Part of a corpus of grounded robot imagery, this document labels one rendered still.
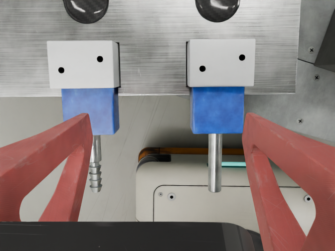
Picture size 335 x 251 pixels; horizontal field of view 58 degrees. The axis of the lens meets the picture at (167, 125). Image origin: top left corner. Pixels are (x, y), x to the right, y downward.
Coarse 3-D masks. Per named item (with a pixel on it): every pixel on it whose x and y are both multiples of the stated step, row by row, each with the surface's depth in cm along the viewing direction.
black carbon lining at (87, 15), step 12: (72, 0) 25; (84, 0) 25; (96, 0) 25; (204, 0) 25; (216, 0) 25; (228, 0) 25; (72, 12) 25; (84, 12) 25; (96, 12) 25; (204, 12) 25; (216, 12) 25; (228, 12) 25
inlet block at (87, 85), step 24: (48, 48) 23; (72, 48) 23; (96, 48) 23; (72, 72) 23; (96, 72) 23; (120, 72) 26; (72, 96) 25; (96, 96) 25; (96, 120) 25; (96, 144) 26; (96, 168) 27; (96, 192) 27
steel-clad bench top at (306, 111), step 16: (304, 0) 30; (320, 0) 30; (304, 16) 30; (320, 16) 30; (304, 32) 31; (320, 32) 31; (304, 48) 31; (304, 64) 31; (304, 80) 31; (320, 80) 31; (256, 96) 32; (272, 96) 32; (288, 96) 32; (304, 96) 32; (320, 96) 32; (256, 112) 32; (272, 112) 32; (288, 112) 32; (304, 112) 32; (320, 112) 32; (288, 128) 32; (304, 128) 32; (320, 128) 32
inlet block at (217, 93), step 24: (192, 48) 23; (216, 48) 23; (240, 48) 23; (192, 72) 23; (216, 72) 23; (240, 72) 23; (192, 96) 25; (216, 96) 25; (240, 96) 25; (192, 120) 25; (216, 120) 25; (240, 120) 25; (216, 144) 26; (216, 168) 27; (216, 192) 27
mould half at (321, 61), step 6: (330, 24) 30; (330, 30) 30; (330, 36) 29; (324, 42) 30; (330, 42) 29; (324, 48) 30; (330, 48) 29; (318, 54) 31; (324, 54) 29; (330, 54) 28; (318, 60) 30; (324, 60) 29; (330, 60) 28; (318, 66) 31; (324, 66) 30; (330, 66) 29
